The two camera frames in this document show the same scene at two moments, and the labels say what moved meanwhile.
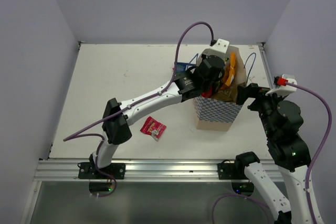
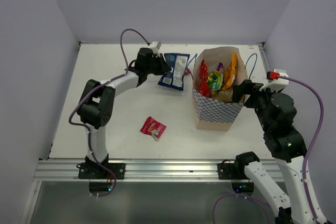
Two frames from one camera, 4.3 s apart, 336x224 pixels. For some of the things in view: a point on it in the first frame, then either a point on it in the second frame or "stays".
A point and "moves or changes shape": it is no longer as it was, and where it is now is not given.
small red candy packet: x=155 y=128 stays
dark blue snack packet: x=181 y=67 moves or changes shape
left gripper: x=204 y=56 -> x=164 y=67
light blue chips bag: x=227 y=93 stays
